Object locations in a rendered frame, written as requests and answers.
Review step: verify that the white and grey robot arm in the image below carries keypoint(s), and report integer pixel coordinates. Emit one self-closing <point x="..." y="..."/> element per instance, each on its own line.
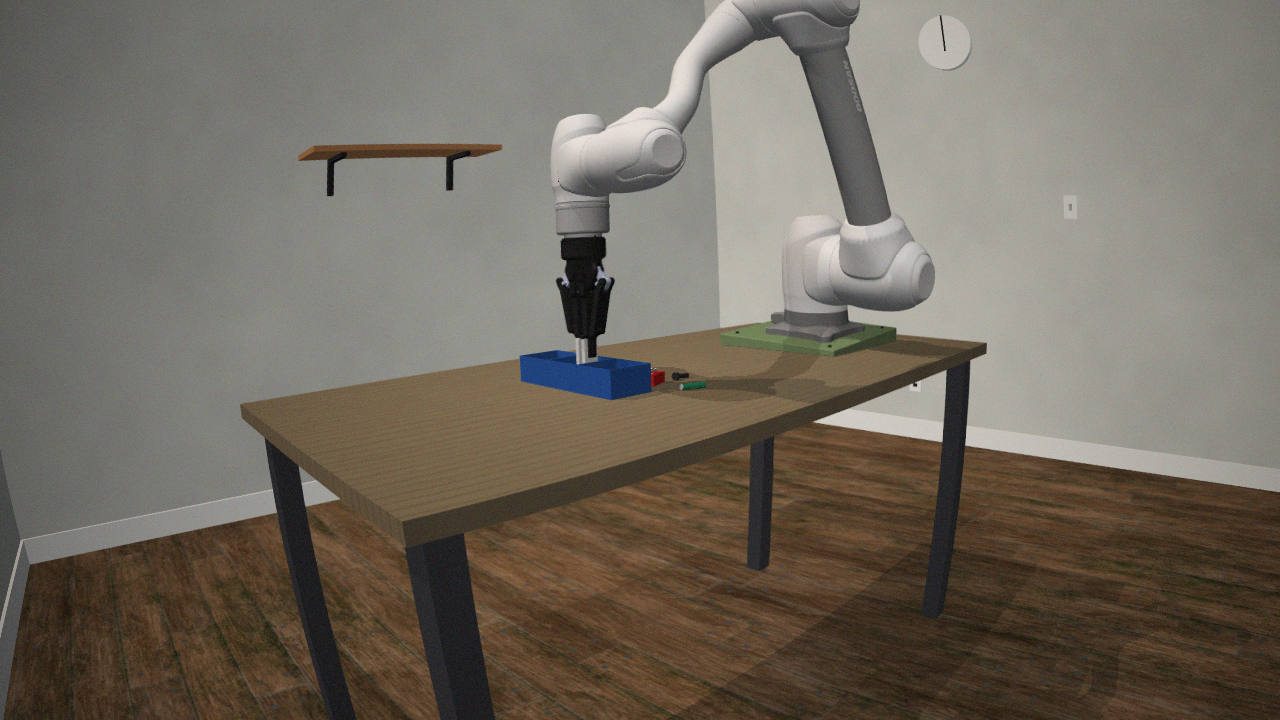
<point x="877" y="265"/>

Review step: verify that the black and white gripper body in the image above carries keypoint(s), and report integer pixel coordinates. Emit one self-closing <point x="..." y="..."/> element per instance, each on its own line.
<point x="584" y="254"/>

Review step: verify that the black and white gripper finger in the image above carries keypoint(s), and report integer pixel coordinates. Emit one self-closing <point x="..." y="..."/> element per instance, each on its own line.
<point x="571" y="302"/>
<point x="591" y="330"/>

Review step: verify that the blue three-compartment bin rack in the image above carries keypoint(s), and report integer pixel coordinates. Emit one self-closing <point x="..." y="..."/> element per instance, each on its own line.
<point x="607" y="378"/>

